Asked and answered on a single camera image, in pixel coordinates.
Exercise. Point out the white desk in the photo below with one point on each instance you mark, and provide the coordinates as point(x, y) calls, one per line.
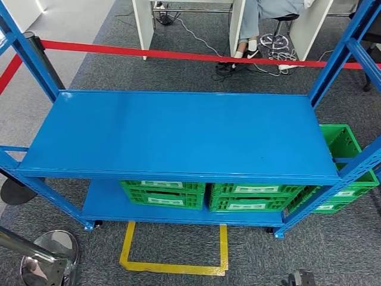
point(142, 23)

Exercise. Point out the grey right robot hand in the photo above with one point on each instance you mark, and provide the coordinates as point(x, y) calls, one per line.
point(290, 279)

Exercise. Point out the person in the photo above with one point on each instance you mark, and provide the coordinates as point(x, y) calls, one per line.
point(250, 19)

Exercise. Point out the chrome pole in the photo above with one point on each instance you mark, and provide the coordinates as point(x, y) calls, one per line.
point(17, 241)

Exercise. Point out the black office chair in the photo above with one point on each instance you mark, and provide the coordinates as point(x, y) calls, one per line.
point(367, 83)

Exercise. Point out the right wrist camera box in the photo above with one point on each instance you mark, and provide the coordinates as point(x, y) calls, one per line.
point(306, 278)

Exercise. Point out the black round stanchion base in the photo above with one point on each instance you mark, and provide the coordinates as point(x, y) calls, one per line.
point(17, 192)

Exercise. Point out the red barrier tape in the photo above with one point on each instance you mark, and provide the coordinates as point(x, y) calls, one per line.
point(9, 73)
point(118, 50)

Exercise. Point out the white power strip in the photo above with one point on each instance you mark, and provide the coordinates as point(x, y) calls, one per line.
point(285, 67)

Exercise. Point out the white desk panel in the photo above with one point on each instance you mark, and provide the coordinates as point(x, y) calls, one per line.
point(309, 23)

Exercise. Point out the black stanchion post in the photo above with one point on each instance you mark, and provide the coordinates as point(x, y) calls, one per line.
point(47, 67)

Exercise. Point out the wide blue metal shelf rack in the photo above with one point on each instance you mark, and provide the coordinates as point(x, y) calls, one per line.
point(178, 134)

